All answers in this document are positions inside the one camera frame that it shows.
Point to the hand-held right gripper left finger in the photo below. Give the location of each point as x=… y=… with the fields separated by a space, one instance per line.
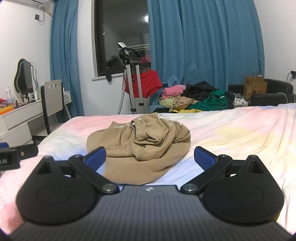
x=98 y=157

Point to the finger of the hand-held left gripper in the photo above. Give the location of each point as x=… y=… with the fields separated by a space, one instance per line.
x=4 y=145

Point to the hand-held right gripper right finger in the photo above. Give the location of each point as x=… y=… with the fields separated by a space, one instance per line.
x=203 y=158

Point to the tan hoodie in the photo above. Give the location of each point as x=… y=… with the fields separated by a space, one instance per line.
x=148 y=139

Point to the white desk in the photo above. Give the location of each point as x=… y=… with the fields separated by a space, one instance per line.
x=20 y=115

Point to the orange box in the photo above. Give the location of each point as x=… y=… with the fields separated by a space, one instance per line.
x=6 y=109

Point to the pastel bedsheet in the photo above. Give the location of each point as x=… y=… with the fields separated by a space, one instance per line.
x=242 y=129

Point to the yellow garment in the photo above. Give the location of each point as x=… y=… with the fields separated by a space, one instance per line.
x=185 y=110

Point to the beige patterned garment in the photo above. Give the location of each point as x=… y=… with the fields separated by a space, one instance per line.
x=182 y=102

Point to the navy garment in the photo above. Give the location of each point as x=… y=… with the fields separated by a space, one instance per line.
x=230 y=99

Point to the black garment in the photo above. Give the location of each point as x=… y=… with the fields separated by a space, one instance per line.
x=196 y=91

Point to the pale green garment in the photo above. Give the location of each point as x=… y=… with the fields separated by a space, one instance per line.
x=165 y=102

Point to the white patterned cloth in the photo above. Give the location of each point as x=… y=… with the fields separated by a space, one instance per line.
x=240 y=100

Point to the white backed chair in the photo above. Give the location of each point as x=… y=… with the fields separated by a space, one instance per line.
x=54 y=97

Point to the teal blue cloth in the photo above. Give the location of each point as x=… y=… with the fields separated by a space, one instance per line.
x=155 y=107

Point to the wavy framed mirror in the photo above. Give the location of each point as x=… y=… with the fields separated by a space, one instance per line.
x=24 y=76

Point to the garment steamer stand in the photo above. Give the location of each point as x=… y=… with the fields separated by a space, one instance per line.
x=135 y=92

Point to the pink garment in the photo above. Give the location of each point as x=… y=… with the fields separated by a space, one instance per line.
x=172 y=90

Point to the red garment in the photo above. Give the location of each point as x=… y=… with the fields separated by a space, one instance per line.
x=149 y=81

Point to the black sofa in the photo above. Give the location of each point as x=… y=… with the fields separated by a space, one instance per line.
x=277 y=89

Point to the narrow blue curtain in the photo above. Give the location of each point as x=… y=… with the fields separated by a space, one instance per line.
x=66 y=58

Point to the wide blue curtain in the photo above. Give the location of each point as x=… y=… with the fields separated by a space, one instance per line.
x=208 y=41

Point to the dark window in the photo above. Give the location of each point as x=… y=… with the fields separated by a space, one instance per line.
x=120 y=27

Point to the white air conditioner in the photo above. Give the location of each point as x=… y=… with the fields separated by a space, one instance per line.
x=34 y=2

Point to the black wall charger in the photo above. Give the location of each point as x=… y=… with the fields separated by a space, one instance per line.
x=293 y=75

